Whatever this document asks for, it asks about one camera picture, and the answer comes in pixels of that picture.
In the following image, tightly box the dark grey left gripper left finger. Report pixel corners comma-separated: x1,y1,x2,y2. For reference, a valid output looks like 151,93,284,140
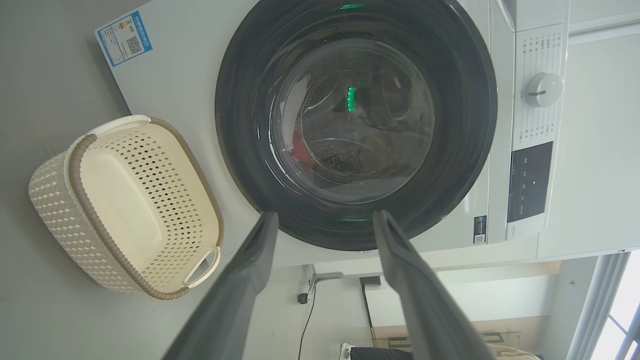
162,211,279,360

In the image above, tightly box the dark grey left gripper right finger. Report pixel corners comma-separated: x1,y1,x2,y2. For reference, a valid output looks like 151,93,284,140
372,210,496,360

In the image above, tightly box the washing machine glass door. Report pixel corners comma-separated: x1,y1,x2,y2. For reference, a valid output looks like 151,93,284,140
215,0,498,252

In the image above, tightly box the cream perforated laundry basket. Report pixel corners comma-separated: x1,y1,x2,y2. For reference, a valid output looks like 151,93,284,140
28,115,224,301

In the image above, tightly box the white front-load washing machine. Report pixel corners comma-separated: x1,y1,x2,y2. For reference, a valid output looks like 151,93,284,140
95,0,571,268

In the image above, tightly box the white control dial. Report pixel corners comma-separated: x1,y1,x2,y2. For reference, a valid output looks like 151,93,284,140
525,72,565,108

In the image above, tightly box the pale grey window curtain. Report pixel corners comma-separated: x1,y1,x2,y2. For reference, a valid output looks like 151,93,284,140
567,252,632,360

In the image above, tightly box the blue energy label sticker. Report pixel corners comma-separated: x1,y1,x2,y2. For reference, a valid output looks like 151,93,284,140
95,11,153,67

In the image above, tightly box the black floor power cable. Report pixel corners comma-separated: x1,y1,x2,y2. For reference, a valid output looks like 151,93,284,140
298,299,317,360

